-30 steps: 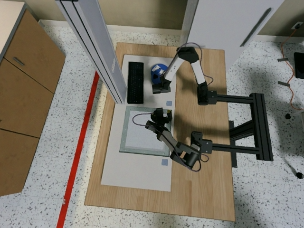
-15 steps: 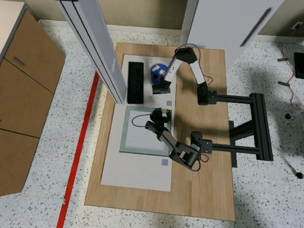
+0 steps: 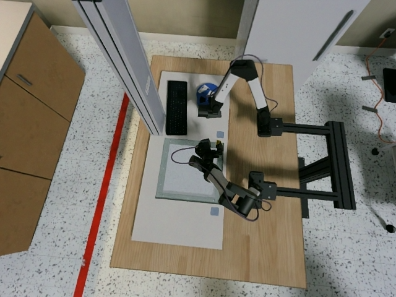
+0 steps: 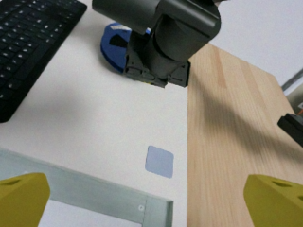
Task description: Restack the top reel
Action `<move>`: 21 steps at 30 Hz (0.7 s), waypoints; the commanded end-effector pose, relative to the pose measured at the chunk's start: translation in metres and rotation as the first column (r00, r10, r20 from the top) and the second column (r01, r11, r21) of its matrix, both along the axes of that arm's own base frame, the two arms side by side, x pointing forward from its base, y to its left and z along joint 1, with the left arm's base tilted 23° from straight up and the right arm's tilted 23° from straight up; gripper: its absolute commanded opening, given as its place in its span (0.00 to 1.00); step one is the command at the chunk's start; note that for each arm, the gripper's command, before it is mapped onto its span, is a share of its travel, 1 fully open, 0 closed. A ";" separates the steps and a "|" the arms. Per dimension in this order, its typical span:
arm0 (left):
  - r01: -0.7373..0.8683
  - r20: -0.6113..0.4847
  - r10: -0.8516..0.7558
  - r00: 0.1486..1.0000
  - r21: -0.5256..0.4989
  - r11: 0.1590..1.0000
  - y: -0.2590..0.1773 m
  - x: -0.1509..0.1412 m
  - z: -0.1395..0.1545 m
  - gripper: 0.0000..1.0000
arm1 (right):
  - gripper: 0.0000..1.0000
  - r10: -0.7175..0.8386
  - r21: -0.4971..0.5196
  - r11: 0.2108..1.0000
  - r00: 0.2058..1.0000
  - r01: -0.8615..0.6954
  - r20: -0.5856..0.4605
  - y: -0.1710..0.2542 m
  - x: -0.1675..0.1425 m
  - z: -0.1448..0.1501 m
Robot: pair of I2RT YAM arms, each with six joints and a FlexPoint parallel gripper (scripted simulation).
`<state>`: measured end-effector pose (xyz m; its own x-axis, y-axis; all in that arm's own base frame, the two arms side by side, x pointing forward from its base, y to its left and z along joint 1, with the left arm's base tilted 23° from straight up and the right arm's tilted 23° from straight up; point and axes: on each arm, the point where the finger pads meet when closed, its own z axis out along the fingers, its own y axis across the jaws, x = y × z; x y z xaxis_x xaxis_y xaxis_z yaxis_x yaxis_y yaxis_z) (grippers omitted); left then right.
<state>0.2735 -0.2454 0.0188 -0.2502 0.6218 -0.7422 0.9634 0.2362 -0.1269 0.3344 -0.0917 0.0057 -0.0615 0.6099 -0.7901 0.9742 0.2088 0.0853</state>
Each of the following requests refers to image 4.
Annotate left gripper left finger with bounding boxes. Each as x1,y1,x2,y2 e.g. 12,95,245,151
0,173,50,227

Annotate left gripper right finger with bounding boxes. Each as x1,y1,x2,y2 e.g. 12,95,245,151
243,174,303,227

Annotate black keyboard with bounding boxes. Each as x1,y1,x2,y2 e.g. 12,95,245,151
0,0,88,123

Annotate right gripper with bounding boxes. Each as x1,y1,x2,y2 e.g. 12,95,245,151
123,30,191,89

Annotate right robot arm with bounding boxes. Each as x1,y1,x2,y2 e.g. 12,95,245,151
92,0,229,61

